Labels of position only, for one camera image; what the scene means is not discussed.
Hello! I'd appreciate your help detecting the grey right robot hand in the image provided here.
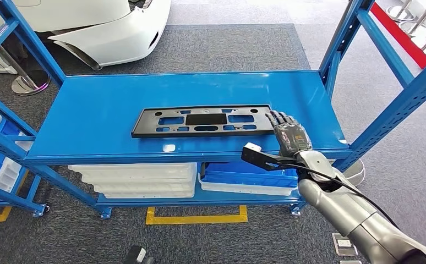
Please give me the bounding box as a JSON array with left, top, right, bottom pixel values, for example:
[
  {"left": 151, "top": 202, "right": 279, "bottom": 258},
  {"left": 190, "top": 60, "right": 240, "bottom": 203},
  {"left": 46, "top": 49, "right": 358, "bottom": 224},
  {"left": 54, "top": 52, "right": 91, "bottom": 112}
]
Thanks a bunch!
[{"left": 265, "top": 110, "right": 313, "bottom": 158}]

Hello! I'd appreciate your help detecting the black plastic plate frame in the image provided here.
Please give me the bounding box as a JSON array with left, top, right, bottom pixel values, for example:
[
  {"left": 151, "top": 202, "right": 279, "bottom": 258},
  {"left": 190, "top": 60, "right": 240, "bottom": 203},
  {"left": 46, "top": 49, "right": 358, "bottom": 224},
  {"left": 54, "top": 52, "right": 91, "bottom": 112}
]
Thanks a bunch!
[{"left": 130, "top": 104, "right": 276, "bottom": 139}]

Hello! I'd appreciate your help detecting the blue metal shelf rack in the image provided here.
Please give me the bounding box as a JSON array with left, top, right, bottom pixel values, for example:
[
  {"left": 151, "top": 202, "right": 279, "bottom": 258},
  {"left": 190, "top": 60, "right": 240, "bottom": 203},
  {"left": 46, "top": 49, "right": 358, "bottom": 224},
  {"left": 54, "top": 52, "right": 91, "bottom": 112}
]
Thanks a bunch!
[
  {"left": 0, "top": 0, "right": 426, "bottom": 221},
  {"left": 0, "top": 102, "right": 50, "bottom": 219}
]

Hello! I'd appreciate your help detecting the white plastic tray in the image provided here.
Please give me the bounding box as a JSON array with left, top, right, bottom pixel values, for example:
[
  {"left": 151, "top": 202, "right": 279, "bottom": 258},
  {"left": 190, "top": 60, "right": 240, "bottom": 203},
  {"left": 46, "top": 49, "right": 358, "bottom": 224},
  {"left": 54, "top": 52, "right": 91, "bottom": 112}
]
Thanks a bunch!
[
  {"left": 80, "top": 171, "right": 198, "bottom": 184},
  {"left": 101, "top": 190, "right": 196, "bottom": 200},
  {"left": 198, "top": 173, "right": 299, "bottom": 196},
  {"left": 68, "top": 163, "right": 198, "bottom": 174},
  {"left": 90, "top": 181, "right": 198, "bottom": 193}
]

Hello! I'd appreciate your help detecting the steel floor socket outlet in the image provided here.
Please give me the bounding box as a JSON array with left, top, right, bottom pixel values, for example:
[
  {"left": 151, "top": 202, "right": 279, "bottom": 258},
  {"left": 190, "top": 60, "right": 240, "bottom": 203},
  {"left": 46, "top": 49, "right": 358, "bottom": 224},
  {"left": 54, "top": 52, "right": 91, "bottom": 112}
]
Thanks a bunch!
[{"left": 331, "top": 233, "right": 357, "bottom": 256}]

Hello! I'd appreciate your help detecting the red floor strip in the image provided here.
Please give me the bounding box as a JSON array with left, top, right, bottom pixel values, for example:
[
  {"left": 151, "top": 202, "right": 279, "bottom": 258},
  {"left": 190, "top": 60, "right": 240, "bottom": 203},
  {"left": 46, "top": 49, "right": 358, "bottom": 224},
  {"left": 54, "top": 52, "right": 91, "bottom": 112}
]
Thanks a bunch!
[{"left": 369, "top": 3, "right": 426, "bottom": 70}]

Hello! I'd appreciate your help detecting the white car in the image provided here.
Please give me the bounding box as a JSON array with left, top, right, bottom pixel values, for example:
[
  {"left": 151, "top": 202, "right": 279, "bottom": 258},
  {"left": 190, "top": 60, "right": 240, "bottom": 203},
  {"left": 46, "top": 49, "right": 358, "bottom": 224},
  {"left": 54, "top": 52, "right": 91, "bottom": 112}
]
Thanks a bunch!
[{"left": 0, "top": 0, "right": 172, "bottom": 75}]

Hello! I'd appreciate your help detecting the black camera cable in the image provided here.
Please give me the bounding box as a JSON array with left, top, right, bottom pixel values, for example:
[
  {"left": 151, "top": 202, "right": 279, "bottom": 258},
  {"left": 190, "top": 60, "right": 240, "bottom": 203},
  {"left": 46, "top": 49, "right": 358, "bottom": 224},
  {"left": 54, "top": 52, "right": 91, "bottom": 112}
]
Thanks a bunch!
[{"left": 282, "top": 162, "right": 400, "bottom": 229}]

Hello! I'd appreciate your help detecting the black left camera bracket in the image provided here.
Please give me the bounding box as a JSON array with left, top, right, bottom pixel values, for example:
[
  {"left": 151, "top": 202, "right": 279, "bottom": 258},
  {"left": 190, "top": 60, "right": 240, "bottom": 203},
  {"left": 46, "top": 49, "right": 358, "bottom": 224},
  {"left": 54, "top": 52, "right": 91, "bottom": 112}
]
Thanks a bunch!
[{"left": 123, "top": 246, "right": 155, "bottom": 264}]

